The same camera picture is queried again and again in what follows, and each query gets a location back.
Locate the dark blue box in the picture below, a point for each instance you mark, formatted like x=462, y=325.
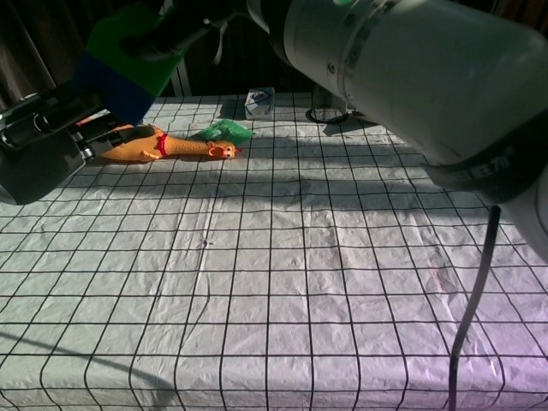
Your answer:
x=115, y=92

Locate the green foil packet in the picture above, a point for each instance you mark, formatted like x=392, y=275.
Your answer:
x=227, y=130

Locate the white black grid tablecloth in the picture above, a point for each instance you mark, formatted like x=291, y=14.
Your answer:
x=274, y=278

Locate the green block toy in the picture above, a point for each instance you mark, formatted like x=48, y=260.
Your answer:
x=111, y=30

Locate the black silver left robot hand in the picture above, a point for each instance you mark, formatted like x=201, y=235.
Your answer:
x=38, y=145

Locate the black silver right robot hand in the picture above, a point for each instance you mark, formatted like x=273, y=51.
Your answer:
x=158, y=40

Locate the yellow rubber chicken toy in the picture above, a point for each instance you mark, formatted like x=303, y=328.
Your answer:
x=184, y=147

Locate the clear small container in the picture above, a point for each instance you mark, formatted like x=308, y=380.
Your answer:
x=260, y=103

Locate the black mesh pen holder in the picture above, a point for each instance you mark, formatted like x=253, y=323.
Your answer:
x=327, y=112

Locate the grey window frame post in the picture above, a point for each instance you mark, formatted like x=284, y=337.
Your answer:
x=183, y=79

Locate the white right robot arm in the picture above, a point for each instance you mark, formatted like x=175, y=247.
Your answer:
x=406, y=64

